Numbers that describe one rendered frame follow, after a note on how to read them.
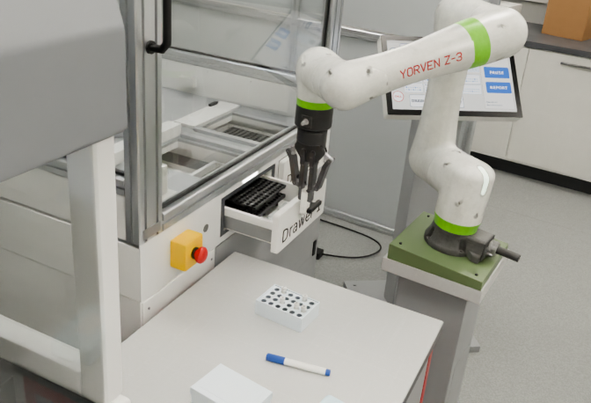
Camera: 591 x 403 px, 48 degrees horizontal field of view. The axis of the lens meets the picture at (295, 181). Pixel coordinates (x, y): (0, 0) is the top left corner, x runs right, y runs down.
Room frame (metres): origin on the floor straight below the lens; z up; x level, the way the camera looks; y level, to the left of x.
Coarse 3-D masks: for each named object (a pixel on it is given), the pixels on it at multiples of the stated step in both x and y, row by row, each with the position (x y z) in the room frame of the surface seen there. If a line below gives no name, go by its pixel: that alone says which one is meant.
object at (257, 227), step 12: (276, 180) 1.76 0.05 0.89; (288, 192) 1.74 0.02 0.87; (228, 216) 1.54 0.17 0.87; (240, 216) 1.53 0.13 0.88; (252, 216) 1.51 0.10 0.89; (264, 216) 1.63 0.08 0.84; (228, 228) 1.54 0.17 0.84; (240, 228) 1.52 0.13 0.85; (252, 228) 1.51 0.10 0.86; (264, 228) 1.50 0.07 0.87; (264, 240) 1.50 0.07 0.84
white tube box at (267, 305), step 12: (276, 288) 1.35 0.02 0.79; (264, 300) 1.30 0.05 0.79; (276, 300) 1.30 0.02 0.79; (288, 300) 1.30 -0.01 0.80; (300, 300) 1.30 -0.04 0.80; (312, 300) 1.31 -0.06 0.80; (264, 312) 1.27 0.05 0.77; (276, 312) 1.26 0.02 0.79; (288, 312) 1.25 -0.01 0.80; (300, 312) 1.26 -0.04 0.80; (312, 312) 1.27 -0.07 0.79; (288, 324) 1.24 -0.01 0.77; (300, 324) 1.23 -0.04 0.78
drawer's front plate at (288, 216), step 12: (324, 192) 1.71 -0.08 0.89; (288, 204) 1.53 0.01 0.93; (276, 216) 1.46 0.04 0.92; (288, 216) 1.51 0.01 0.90; (300, 216) 1.58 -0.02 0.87; (312, 216) 1.65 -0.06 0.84; (276, 228) 1.46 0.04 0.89; (288, 228) 1.52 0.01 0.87; (300, 228) 1.58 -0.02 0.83; (276, 240) 1.46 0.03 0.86; (288, 240) 1.52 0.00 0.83; (276, 252) 1.46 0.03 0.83
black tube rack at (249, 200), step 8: (256, 184) 1.70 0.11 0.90; (264, 184) 1.70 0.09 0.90; (272, 184) 1.71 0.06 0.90; (240, 192) 1.65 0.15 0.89; (248, 192) 1.64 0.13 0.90; (256, 192) 1.65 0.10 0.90; (264, 192) 1.66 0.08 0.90; (232, 200) 1.59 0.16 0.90; (240, 200) 1.59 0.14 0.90; (248, 200) 1.59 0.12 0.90; (256, 200) 1.60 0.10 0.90; (272, 200) 1.67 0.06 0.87; (280, 200) 1.68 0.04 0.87; (232, 208) 1.60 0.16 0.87; (240, 208) 1.60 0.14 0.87; (248, 208) 1.61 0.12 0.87; (264, 208) 1.62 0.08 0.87
